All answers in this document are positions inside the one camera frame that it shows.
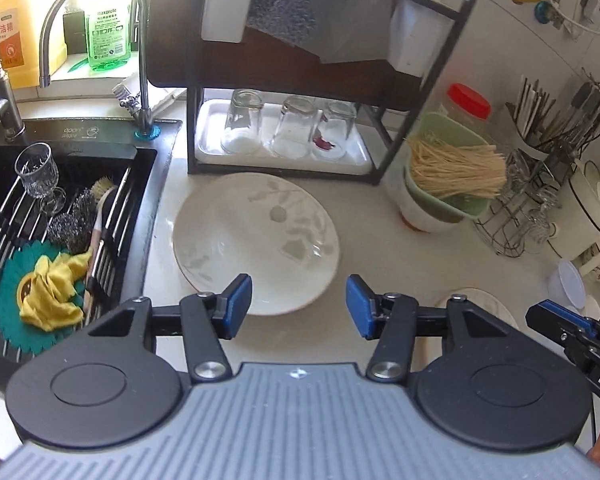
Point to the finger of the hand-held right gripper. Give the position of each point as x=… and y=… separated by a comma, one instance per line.
x=562, y=322

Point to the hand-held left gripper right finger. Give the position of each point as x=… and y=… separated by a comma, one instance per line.
x=360, y=307

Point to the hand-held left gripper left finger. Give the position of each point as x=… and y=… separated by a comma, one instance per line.
x=237, y=305

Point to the large leaf print white plate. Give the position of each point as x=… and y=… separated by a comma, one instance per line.
x=240, y=240

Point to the small white plate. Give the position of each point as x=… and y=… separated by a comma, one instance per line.
x=485, y=302

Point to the textured clear glass cup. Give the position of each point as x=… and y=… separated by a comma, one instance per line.
x=540, y=225

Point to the white electric cooking pot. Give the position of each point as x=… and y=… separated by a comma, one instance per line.
x=580, y=200

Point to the dish brush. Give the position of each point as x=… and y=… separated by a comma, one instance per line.
x=97, y=240

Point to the clear glass tumbler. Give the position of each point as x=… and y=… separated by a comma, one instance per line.
x=335, y=132
x=292, y=130
x=241, y=125

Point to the white plastic tray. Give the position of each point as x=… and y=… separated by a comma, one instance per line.
x=210, y=125

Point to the green white utensil holder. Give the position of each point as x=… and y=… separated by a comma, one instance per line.
x=535, y=142

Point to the steel wool scrubber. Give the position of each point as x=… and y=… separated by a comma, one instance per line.
x=69, y=232
x=84, y=205

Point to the yellow cloth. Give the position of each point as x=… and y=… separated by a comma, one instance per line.
x=50, y=290

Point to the black kitchen sink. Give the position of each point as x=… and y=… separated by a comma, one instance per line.
x=105, y=132

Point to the green flower silicone mat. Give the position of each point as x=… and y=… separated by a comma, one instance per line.
x=7, y=310

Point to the red lid plastic jar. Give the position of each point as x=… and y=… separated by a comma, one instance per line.
x=467, y=97

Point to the chrome gooseneck faucet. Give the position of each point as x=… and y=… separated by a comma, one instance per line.
x=142, y=85

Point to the crystal wine glass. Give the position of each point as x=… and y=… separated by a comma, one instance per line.
x=36, y=172

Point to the roll-up sink drying rack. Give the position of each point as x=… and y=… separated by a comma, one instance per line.
x=0, y=240

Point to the white hanging holder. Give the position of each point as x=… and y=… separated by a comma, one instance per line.
x=412, y=35

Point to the black metal two-tier rack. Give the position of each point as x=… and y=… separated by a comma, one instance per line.
x=170, y=35

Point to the green dish soap bottle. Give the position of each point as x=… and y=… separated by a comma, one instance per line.
x=107, y=35

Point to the white hanging box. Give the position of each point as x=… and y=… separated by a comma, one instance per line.
x=225, y=5

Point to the grey dish cloth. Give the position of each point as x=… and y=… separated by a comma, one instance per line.
x=300, y=10

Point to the yellow detergent jug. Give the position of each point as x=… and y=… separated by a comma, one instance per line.
x=20, y=35

